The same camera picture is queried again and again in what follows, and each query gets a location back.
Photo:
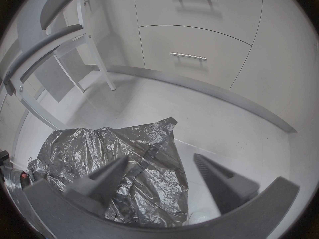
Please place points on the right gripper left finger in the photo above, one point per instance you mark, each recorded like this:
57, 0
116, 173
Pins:
104, 185

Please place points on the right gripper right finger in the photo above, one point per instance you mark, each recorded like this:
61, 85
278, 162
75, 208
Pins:
224, 188

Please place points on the grey padded white chair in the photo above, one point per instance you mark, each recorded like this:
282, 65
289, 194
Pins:
62, 31

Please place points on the beige cabinet with drawers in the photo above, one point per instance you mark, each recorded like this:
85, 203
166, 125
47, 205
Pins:
199, 21

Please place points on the black plastic bag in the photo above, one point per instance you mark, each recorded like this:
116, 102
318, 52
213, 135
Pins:
99, 153

